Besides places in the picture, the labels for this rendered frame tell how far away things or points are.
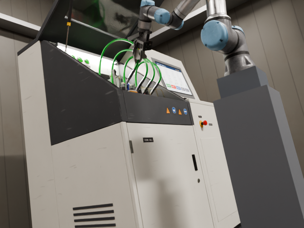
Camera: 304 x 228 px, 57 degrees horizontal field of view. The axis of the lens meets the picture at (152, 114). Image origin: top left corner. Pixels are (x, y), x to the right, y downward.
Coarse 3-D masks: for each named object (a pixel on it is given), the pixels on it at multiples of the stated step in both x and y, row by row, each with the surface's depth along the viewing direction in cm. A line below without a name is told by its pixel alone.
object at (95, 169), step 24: (72, 144) 150; (96, 144) 138; (120, 144) 129; (72, 168) 149; (96, 168) 137; (120, 168) 128; (72, 192) 148; (96, 192) 136; (120, 192) 127; (72, 216) 146; (96, 216) 136; (120, 216) 126
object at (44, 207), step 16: (32, 48) 180; (32, 64) 179; (32, 80) 178; (32, 96) 177; (32, 112) 176; (32, 128) 175; (48, 128) 164; (32, 144) 174; (48, 144) 163; (32, 160) 173; (48, 160) 162; (32, 176) 172; (48, 176) 161; (32, 192) 171; (48, 192) 160; (32, 208) 170; (48, 208) 160; (32, 224) 169; (48, 224) 159
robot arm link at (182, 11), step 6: (186, 0) 148; (192, 0) 147; (198, 0) 147; (180, 6) 150; (186, 6) 149; (192, 6) 149; (174, 12) 153; (180, 12) 151; (186, 12) 151; (174, 18) 153; (180, 18) 153; (174, 24) 155; (180, 24) 158
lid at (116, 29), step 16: (64, 0) 164; (80, 0) 171; (96, 0) 178; (112, 0) 184; (128, 0) 192; (160, 0) 206; (48, 16) 167; (64, 16) 171; (80, 16) 179; (96, 16) 186; (112, 16) 194; (128, 16) 202; (48, 32) 173; (64, 32) 179; (80, 32) 186; (96, 32) 194; (112, 32) 204; (128, 32) 213; (80, 48) 196; (96, 48) 205; (112, 48) 214; (128, 48) 224
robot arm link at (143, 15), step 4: (144, 0) 150; (148, 0) 151; (144, 4) 150; (148, 4) 150; (152, 4) 151; (140, 8) 153; (144, 8) 151; (148, 8) 158; (140, 12) 154; (144, 12) 151; (140, 16) 154; (144, 16) 153; (140, 20) 155; (144, 20) 154; (148, 20) 154
